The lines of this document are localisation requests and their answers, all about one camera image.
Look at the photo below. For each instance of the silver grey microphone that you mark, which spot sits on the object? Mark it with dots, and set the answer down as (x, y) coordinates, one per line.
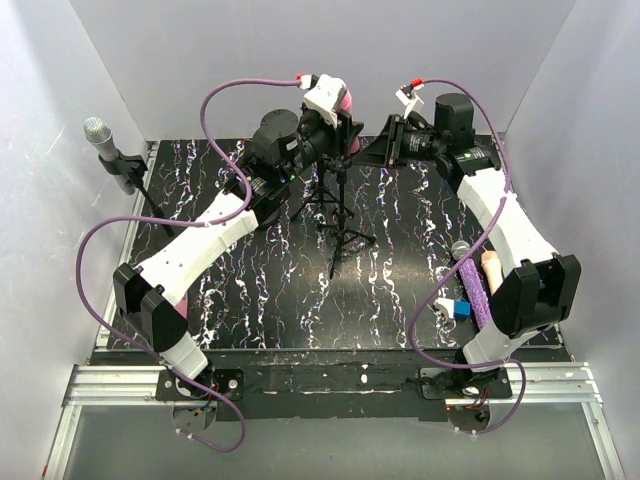
(100, 136)

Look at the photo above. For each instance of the purple glitter microphone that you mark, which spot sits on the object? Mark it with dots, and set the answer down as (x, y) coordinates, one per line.
(472, 283)

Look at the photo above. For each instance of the pink tall microphone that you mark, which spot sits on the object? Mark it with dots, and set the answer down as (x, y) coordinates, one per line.
(346, 104)

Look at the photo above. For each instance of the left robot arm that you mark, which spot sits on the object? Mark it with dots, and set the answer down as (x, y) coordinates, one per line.
(281, 149)

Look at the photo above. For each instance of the beige peach microphone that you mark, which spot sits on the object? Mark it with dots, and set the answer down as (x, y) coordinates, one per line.
(492, 268)

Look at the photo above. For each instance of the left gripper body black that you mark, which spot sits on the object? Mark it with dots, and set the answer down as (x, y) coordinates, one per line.
(341, 135)

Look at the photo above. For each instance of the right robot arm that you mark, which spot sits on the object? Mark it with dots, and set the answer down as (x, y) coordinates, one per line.
(539, 284)

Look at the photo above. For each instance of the black stand left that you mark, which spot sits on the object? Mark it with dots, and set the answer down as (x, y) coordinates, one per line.
(129, 172)

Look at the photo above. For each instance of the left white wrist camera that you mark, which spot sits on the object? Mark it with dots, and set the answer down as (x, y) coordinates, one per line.
(326, 95)

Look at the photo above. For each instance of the pink plastic block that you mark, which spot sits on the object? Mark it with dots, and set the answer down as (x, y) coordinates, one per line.
(183, 306)

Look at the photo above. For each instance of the black round-base desk stand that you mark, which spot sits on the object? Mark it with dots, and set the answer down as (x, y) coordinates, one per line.
(267, 210)

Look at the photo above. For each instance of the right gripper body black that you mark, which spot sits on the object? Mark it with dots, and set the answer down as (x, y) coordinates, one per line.
(397, 151)

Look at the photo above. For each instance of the black tripod stand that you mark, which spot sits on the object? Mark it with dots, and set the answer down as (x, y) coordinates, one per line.
(344, 236)
(321, 195)

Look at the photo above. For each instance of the white and blue block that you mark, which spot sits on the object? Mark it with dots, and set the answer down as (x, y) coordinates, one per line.
(453, 309)

